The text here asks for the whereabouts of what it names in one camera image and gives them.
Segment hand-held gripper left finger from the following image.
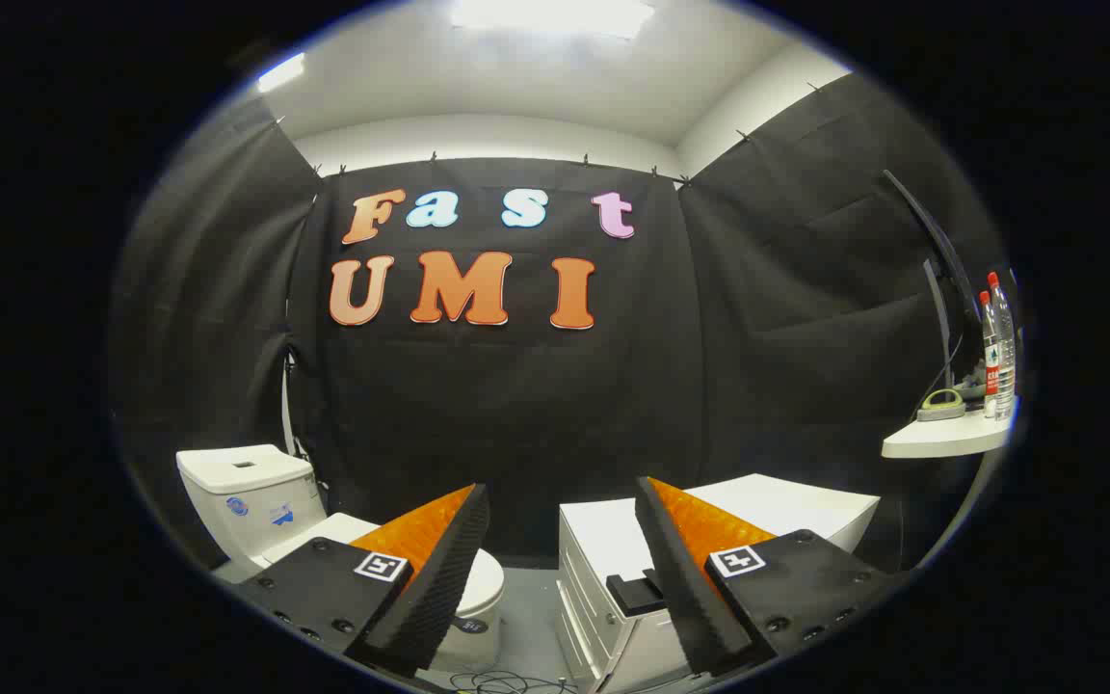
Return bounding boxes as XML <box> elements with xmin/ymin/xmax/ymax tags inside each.
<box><xmin>235</xmin><ymin>484</ymin><xmax>492</xmax><ymax>679</ymax></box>

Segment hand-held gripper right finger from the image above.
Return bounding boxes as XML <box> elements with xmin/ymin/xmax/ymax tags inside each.
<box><xmin>634</xmin><ymin>475</ymin><xmax>903</xmax><ymax>677</ymax></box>

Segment white toilet lid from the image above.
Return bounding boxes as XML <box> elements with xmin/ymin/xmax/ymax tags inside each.
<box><xmin>261</xmin><ymin>513</ymin><xmax>505</xmax><ymax>634</ymax></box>

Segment white toilet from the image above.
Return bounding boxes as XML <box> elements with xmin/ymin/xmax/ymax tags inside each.
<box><xmin>176</xmin><ymin>444</ymin><xmax>505</xmax><ymax>673</ymax></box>

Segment black holder block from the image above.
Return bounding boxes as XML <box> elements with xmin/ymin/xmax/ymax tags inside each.
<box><xmin>606</xmin><ymin>569</ymin><xmax>667</xmax><ymax>618</ymax></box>

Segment white drawer cabinet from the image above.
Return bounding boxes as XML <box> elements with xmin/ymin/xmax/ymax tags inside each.
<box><xmin>555</xmin><ymin>473</ymin><xmax>882</xmax><ymax>693</ymax></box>

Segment black backdrop cloth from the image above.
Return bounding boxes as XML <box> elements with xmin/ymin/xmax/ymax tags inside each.
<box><xmin>110</xmin><ymin>72</ymin><xmax>1009</xmax><ymax>570</ymax></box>

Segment white shelf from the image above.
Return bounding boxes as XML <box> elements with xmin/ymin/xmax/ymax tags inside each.
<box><xmin>882</xmin><ymin>405</ymin><xmax>1014</xmax><ymax>459</ymax></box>

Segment dark computer monitor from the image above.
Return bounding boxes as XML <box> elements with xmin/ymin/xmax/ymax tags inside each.
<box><xmin>883</xmin><ymin>171</ymin><xmax>990</xmax><ymax>396</ymax></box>

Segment clear water bottle red cap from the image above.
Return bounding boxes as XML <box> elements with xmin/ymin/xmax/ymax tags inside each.
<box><xmin>979</xmin><ymin>291</ymin><xmax>999</xmax><ymax>417</ymax></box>
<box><xmin>988</xmin><ymin>272</ymin><xmax>1017</xmax><ymax>421</ymax></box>

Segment small ceiling light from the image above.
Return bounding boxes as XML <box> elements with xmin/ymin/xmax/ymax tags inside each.
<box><xmin>256</xmin><ymin>53</ymin><xmax>307</xmax><ymax>94</ymax></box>

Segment black floor cables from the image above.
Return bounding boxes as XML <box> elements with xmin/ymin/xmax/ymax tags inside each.
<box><xmin>449</xmin><ymin>670</ymin><xmax>580</xmax><ymax>694</ymax></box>

